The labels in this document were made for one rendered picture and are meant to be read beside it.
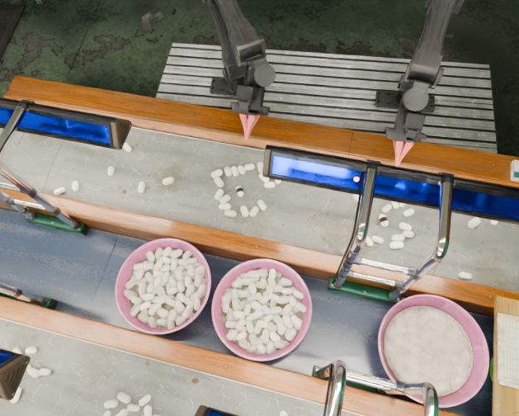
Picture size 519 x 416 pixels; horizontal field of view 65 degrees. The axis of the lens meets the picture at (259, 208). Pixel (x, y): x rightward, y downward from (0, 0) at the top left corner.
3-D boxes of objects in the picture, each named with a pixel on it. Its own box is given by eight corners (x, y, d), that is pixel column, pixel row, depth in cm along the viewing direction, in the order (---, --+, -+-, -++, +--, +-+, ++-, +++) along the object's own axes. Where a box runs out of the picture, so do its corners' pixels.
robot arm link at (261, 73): (284, 79, 107) (271, 32, 102) (254, 91, 106) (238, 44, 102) (272, 78, 118) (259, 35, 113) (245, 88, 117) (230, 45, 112)
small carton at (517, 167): (510, 163, 121) (513, 159, 119) (522, 164, 121) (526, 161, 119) (510, 180, 119) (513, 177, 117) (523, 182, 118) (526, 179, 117)
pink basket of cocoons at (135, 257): (145, 240, 128) (134, 229, 119) (226, 258, 124) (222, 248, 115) (113, 325, 118) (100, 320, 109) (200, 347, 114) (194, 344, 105)
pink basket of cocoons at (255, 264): (213, 274, 122) (207, 266, 114) (301, 262, 122) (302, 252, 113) (221, 369, 111) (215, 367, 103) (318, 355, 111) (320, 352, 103)
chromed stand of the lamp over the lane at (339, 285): (337, 230, 125) (362, 154, 85) (403, 243, 122) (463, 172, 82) (327, 290, 118) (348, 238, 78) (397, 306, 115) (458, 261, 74)
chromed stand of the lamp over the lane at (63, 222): (55, 173, 140) (-40, 85, 99) (109, 184, 137) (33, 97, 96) (30, 224, 133) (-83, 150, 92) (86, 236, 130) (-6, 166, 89)
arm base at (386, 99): (441, 97, 134) (441, 80, 137) (379, 92, 136) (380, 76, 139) (434, 112, 141) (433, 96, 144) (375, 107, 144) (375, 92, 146)
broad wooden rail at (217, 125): (42, 106, 165) (14, 73, 148) (520, 189, 137) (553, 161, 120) (29, 130, 160) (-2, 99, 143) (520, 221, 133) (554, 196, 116)
